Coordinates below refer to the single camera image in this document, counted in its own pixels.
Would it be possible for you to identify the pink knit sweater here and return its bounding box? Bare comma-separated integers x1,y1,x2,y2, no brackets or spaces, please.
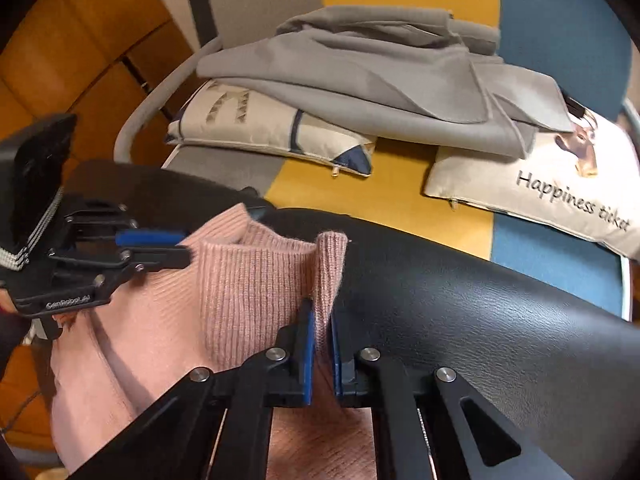
50,203,381,480

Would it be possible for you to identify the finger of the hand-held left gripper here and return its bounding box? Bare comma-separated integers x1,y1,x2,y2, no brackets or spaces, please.
47,246,194,292
64,199,186,248

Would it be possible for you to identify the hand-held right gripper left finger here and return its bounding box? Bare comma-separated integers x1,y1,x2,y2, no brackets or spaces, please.
75,297,317,480

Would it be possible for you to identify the cream cushion with geometric print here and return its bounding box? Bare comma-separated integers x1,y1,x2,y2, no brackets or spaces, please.
167,79,377,177

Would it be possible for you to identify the grey garment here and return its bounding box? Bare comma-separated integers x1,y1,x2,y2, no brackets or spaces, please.
196,5,571,158

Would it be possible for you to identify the cream cushion with dog print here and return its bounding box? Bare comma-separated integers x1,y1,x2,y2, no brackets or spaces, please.
422,97,640,261

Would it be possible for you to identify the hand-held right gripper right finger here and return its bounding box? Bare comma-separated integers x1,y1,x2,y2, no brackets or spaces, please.
330,312,576,480

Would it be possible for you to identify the grey yellow blue sofa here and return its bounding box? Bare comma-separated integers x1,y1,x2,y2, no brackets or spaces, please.
114,0,640,321

